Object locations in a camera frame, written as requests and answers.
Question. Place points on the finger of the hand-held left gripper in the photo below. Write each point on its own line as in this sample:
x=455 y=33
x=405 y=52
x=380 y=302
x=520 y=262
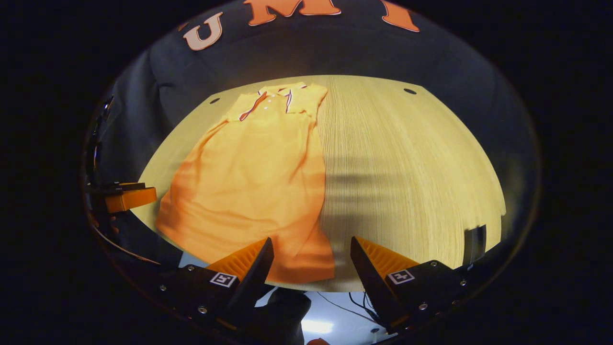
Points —
x=131 y=199

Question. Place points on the orange polo T-shirt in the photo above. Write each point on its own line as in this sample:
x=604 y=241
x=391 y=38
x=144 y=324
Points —
x=249 y=191

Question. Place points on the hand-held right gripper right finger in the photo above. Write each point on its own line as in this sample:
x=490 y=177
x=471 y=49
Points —
x=368 y=282

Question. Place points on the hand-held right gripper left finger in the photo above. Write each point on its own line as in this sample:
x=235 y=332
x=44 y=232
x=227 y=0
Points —
x=254 y=278

